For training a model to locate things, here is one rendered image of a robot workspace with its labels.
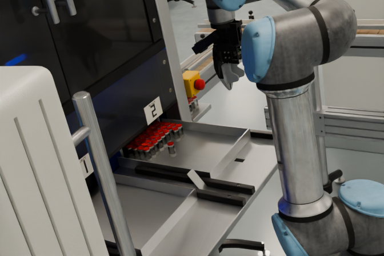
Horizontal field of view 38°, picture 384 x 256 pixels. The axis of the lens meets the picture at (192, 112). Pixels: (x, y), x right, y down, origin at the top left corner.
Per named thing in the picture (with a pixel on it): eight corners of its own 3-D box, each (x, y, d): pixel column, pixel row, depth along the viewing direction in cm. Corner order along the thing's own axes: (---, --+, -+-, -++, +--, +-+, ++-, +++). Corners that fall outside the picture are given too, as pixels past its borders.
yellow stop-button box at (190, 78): (175, 96, 199) (171, 78, 196) (186, 87, 204) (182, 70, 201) (193, 98, 195) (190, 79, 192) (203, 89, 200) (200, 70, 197)
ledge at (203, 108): (162, 120, 206) (161, 116, 205) (180, 104, 216) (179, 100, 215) (194, 124, 199) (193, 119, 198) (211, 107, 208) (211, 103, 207)
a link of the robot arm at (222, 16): (201, 10, 154) (216, 0, 160) (204, 26, 156) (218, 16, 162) (225, 10, 150) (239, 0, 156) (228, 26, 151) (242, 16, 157)
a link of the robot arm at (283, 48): (358, 259, 120) (325, 8, 102) (292, 280, 118) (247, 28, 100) (334, 232, 131) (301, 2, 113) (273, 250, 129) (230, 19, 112)
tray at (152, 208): (44, 232, 153) (40, 222, 152) (103, 180, 172) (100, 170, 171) (143, 260, 135) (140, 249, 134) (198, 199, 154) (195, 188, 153)
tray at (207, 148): (119, 166, 178) (116, 156, 177) (164, 127, 197) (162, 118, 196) (211, 183, 160) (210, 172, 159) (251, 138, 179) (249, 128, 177)
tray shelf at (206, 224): (34, 249, 151) (31, 244, 150) (172, 124, 201) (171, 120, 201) (183, 296, 125) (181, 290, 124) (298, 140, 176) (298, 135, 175)
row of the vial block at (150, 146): (144, 162, 177) (141, 149, 175) (174, 134, 190) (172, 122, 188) (150, 163, 176) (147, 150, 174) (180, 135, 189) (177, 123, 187)
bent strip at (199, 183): (190, 191, 158) (186, 174, 156) (195, 185, 160) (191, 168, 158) (234, 200, 151) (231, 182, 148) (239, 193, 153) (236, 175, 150)
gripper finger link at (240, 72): (244, 90, 163) (239, 60, 159) (226, 89, 167) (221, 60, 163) (248, 86, 166) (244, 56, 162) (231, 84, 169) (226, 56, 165)
